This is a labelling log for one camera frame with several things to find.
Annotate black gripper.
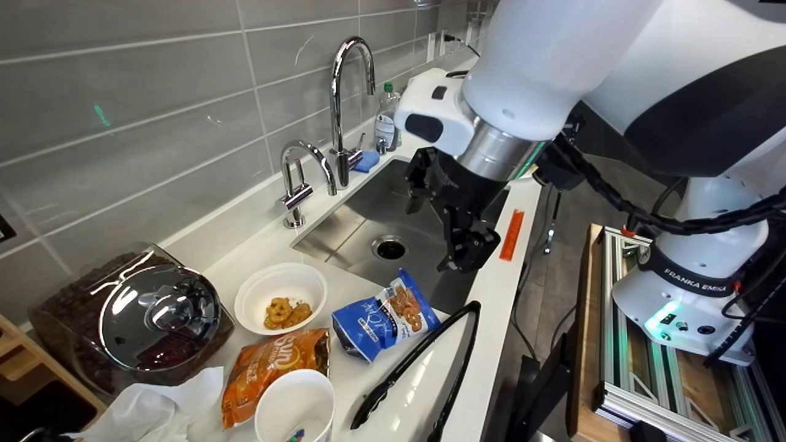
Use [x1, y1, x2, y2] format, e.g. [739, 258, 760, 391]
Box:
[427, 156, 504, 274]

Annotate blue pretzel snack packet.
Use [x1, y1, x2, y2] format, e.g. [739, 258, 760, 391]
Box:
[329, 268, 442, 365]

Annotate wide white bowl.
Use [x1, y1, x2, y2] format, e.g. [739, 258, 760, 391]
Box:
[231, 261, 329, 339]

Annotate orange snack packet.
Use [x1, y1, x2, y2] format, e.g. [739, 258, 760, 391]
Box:
[220, 326, 334, 433]

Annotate sink drain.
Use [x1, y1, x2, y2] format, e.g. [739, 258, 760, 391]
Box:
[368, 233, 410, 266]

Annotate black kitchen tongs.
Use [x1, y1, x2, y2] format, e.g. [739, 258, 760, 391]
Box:
[350, 299, 484, 442]

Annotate stainless steel sink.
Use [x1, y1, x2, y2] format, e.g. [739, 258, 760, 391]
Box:
[291, 156, 511, 316]

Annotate blue sponge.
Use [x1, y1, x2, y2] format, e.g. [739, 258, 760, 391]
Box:
[351, 148, 383, 175]

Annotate wooden base board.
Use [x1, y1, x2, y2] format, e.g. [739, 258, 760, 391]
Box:
[565, 220, 627, 442]

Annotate clear soap bottle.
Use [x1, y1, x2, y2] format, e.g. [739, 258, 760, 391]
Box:
[371, 82, 403, 155]

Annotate tall chrome faucet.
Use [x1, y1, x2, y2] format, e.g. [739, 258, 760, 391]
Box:
[326, 35, 378, 188]

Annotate brown pretzels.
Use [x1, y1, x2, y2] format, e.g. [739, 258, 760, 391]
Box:
[260, 294, 318, 335]

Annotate tall white cup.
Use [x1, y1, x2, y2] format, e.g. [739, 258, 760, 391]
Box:
[254, 369, 340, 442]

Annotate glass pot lid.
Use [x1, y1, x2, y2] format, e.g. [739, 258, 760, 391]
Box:
[97, 262, 223, 376]

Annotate wooden rack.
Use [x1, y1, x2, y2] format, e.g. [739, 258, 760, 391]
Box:
[0, 314, 108, 419]

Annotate black camera stand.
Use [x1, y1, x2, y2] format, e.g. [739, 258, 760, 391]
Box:
[539, 183, 570, 258]

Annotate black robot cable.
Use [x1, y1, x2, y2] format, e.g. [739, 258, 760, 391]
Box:
[554, 120, 786, 241]

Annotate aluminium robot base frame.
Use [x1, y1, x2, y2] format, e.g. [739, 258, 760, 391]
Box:
[598, 223, 786, 442]

